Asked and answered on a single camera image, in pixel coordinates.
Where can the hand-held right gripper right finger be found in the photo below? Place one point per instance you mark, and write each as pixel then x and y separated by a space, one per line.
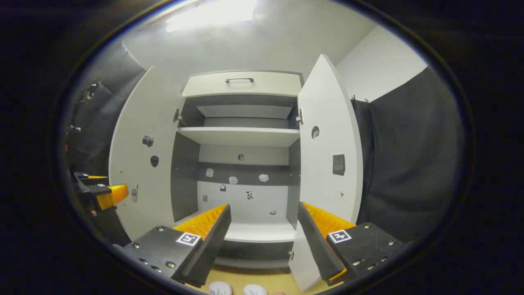
pixel 317 246

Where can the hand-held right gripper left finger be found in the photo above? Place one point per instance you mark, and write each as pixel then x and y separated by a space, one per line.
pixel 213 241

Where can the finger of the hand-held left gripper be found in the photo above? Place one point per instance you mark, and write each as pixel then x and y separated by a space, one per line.
pixel 116 196
pixel 98 177

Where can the white striped canvas shoe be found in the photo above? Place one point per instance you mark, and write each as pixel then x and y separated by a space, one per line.
pixel 221 289
pixel 254 290

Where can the white and grey shoe cabinet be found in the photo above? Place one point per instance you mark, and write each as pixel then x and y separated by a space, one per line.
pixel 245 200

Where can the white shoe cabinet door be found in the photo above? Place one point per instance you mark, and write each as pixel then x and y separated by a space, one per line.
pixel 143 123
pixel 327 106

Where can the wide white cabinet shelf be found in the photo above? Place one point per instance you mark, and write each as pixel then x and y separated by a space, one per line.
pixel 241 135

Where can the black backdrop cloth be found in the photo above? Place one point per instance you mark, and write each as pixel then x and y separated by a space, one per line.
pixel 102 119
pixel 409 164

